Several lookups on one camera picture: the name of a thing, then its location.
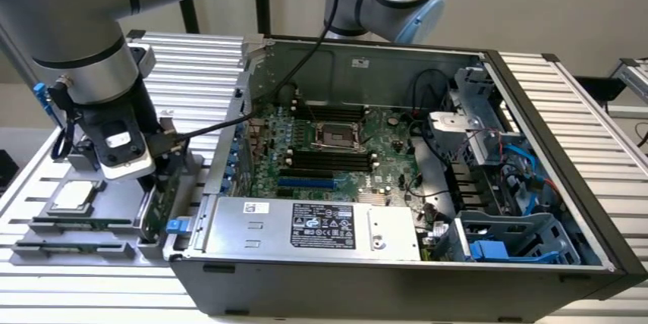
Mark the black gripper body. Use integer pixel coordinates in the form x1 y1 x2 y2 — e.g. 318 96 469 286
131 80 170 168

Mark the black expansion slot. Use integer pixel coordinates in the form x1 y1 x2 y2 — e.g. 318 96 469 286
277 170 335 180

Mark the black RAM slot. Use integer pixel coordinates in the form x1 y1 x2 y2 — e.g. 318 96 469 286
295 101 366 108
287 147 378 155
295 111 366 117
286 159 379 165
285 164 379 171
295 106 366 112
287 153 378 160
294 115 366 121

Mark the blue expansion slot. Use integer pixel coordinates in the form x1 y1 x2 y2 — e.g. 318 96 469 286
275 178 338 191

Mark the black wrist connector plug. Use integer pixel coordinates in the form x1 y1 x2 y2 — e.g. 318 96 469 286
46 75 75 112

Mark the green graphics card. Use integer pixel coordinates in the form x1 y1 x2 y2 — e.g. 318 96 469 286
131 110 191 244

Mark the silver CPU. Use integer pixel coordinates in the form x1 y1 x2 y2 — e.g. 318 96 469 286
45 181 102 215

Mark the black object at table edge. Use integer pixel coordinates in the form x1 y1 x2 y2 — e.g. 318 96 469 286
0 149 19 189

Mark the grey parts rack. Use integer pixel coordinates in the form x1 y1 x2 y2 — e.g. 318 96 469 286
7 147 209 269

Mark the green RAM stick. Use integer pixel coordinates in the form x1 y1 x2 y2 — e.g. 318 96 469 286
38 241 127 253

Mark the CPU socket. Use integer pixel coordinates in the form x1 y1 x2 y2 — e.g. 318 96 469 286
311 121 366 151

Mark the silver power supply unit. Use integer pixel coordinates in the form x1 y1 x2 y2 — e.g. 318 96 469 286
199 196 425 263

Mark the green motherboard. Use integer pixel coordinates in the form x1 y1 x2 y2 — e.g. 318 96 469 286
241 102 431 223

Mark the silver chipset heatsink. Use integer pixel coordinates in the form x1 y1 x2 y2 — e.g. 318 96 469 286
358 192 394 206

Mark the black open PC case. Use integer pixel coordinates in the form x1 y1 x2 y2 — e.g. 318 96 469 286
169 34 645 317

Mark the metal disk bay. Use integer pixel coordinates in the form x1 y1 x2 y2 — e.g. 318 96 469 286
426 67 523 168

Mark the blue plastic drive clip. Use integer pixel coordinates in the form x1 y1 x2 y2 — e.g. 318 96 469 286
469 239 510 263

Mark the grey metal drive cage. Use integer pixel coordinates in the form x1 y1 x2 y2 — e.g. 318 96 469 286
451 209 582 265

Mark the long black cable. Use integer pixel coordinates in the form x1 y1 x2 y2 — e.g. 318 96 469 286
170 0 351 142

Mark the white grey mount box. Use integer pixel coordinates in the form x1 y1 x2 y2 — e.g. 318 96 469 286
125 44 157 79

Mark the white and black wrist camera box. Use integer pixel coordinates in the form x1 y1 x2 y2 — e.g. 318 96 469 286
94 118 155 182

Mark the blue cable loop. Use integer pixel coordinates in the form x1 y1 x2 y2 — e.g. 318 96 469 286
50 110 73 161

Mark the blue cable clip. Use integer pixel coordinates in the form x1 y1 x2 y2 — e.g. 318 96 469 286
31 82 50 113

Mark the silver rear bracket latch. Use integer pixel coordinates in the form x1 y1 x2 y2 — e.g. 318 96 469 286
241 33 267 68

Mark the thin black stand post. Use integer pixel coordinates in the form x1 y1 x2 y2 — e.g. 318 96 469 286
178 0 201 36

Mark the black wire loop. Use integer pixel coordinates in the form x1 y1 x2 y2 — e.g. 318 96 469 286
410 68 451 115

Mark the blue wire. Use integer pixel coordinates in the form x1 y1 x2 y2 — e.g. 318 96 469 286
498 140 545 222

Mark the red wire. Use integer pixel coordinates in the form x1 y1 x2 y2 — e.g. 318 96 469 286
498 164 562 203

